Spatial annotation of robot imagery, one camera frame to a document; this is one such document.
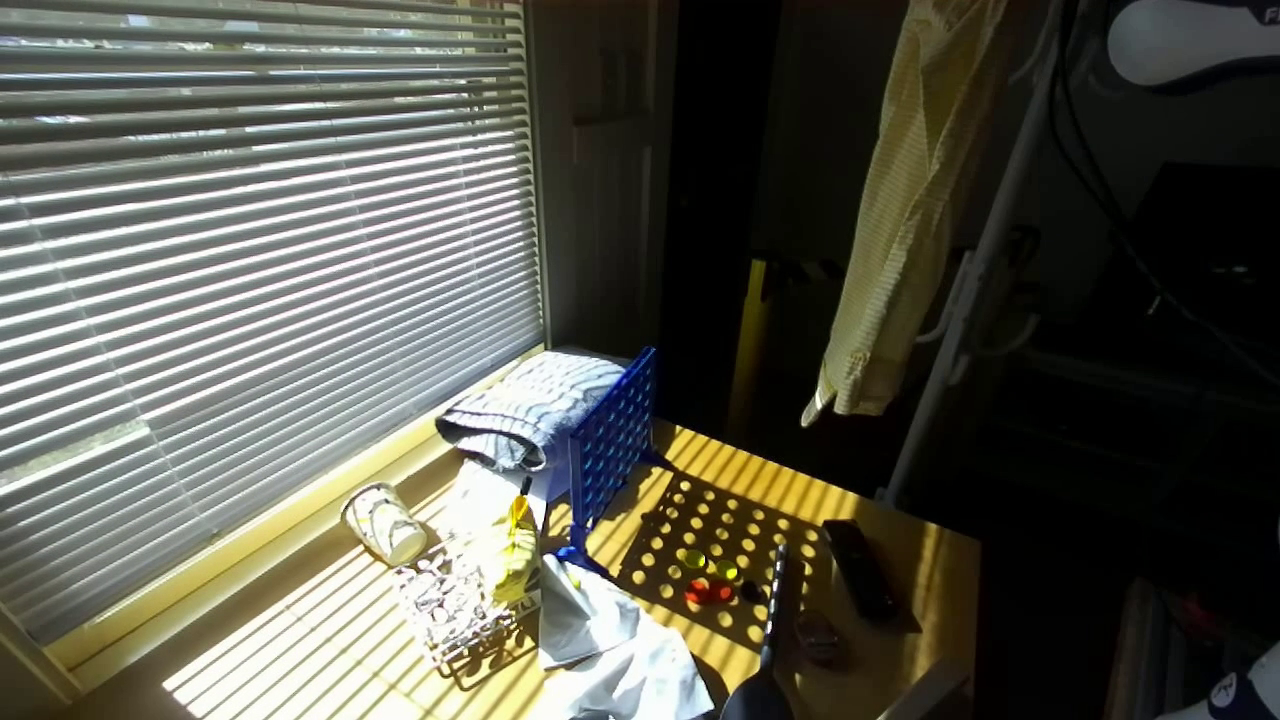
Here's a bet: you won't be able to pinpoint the yellow striped towel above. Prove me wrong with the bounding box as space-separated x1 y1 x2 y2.
795 0 1018 434

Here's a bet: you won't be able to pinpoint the folded grey blue towel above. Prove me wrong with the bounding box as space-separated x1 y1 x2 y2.
432 350 632 476

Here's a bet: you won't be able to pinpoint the blue connect four grid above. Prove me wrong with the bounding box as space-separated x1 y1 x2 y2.
536 345 665 571

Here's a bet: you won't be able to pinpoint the yellow green packet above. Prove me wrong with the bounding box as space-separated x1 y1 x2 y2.
485 491 545 614

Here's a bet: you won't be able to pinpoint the white grey crumpled cloth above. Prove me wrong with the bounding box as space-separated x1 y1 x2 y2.
533 551 722 720

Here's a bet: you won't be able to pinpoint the white cup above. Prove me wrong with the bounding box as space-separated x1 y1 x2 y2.
337 481 438 571

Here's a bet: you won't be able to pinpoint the black remote control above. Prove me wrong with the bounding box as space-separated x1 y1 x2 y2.
822 516 923 631

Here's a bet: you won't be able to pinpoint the white window blinds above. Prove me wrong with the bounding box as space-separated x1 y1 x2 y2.
0 0 552 652

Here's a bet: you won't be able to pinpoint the white slatted rack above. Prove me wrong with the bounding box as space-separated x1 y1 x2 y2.
1100 571 1212 720

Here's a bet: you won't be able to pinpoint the yellow post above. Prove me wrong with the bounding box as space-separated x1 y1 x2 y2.
727 254 775 428

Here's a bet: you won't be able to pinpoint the white wire basket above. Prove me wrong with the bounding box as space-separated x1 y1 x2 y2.
391 534 536 684

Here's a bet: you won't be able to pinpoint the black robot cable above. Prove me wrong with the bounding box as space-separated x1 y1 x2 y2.
1043 36 1280 392

